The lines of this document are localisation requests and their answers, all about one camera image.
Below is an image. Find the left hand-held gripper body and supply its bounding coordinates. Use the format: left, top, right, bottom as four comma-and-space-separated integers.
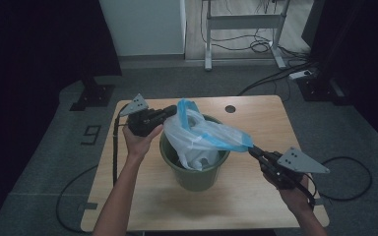
119, 93, 163, 138

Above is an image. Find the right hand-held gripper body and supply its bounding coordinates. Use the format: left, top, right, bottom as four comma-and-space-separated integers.
262, 147, 330, 191

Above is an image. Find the white trash bag blue edge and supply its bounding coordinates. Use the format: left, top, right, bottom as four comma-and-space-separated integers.
162, 97, 254, 172

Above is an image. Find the green plastic bin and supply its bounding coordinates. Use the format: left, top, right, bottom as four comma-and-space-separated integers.
158, 113, 230, 193

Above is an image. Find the person's left hand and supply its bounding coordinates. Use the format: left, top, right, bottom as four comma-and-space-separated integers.
122, 123, 164, 162

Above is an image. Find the person's right hand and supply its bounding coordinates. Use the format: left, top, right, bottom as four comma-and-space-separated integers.
261, 163, 313, 216

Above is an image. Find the grey tape strip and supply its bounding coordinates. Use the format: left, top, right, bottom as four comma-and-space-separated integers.
314, 196, 333, 208
78, 202, 98, 211

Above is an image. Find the black stand base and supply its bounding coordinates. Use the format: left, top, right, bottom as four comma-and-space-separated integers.
69, 76, 116, 112
296, 74, 352, 106

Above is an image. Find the white power strip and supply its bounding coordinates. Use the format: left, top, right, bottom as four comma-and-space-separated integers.
288, 69, 313, 81

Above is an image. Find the white cabinet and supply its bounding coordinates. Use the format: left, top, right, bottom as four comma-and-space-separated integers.
98, 0, 187, 57

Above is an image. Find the black curtain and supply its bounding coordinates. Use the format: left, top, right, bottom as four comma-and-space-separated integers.
0, 0, 123, 230
300, 0, 378, 155

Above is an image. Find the thick black gripper cable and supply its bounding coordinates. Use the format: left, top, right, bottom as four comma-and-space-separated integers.
112, 103, 131, 187
293, 175, 319, 208

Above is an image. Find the thin black floor cable loop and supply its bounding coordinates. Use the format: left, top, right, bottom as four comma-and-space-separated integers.
55, 164, 99, 234
310, 155, 373, 203

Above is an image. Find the tangle of black cables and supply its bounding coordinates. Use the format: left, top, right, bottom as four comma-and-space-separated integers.
199, 0, 313, 96

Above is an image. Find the white desk frame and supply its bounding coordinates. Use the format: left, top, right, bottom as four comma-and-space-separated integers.
202, 0, 291, 72

